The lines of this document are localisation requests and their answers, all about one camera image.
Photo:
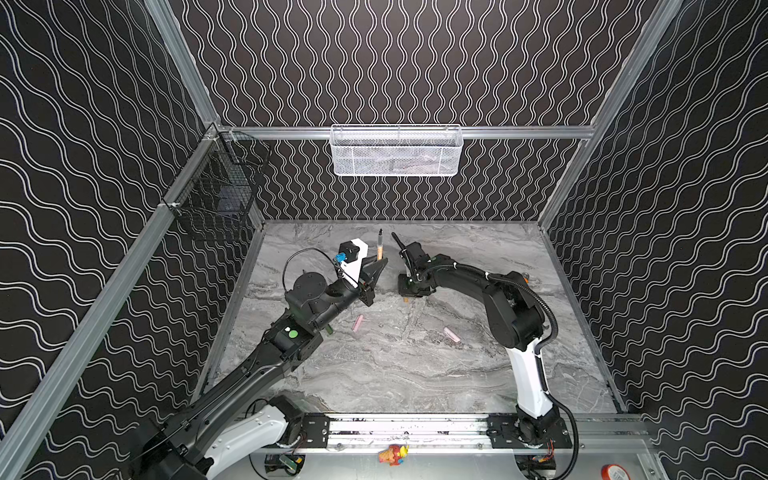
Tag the red tape roll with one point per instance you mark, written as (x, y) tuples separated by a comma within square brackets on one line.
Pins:
[(614, 472)]

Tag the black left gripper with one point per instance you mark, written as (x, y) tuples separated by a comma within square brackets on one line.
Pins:
[(366, 283)]

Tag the white wire mesh basket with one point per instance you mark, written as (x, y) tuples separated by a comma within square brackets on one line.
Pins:
[(389, 150)]

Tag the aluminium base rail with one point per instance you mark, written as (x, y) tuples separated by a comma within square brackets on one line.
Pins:
[(357, 433)]

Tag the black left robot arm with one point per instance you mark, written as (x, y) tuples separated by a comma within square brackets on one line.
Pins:
[(178, 448)]

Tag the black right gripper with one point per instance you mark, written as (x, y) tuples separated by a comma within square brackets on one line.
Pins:
[(414, 270)]

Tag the red yellow toy figure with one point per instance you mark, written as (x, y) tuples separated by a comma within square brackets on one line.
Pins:
[(393, 455)]

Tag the black wire basket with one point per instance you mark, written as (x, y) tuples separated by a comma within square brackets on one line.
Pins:
[(216, 204)]

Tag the pink pen cap right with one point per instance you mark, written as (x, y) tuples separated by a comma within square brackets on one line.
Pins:
[(451, 335)]

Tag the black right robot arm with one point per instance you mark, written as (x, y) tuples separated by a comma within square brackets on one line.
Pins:
[(518, 319)]

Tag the tan pen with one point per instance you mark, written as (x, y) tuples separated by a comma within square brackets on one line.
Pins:
[(380, 247)]

